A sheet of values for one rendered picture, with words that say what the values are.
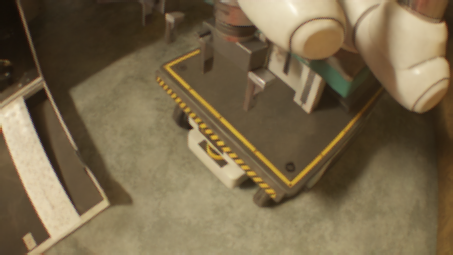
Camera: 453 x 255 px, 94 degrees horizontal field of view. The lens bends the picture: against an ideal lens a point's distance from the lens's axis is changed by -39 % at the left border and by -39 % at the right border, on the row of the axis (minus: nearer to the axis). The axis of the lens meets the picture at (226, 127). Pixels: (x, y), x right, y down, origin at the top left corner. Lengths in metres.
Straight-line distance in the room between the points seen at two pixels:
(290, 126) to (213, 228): 0.47
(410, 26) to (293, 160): 0.68
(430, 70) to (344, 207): 0.99
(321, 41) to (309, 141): 0.78
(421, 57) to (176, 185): 1.07
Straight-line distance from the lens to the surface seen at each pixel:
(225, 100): 1.12
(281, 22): 0.32
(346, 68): 0.73
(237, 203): 1.27
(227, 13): 0.52
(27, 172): 1.42
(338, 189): 1.43
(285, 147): 1.04
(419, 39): 0.52
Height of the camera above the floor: 1.14
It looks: 51 degrees down
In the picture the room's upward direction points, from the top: 10 degrees clockwise
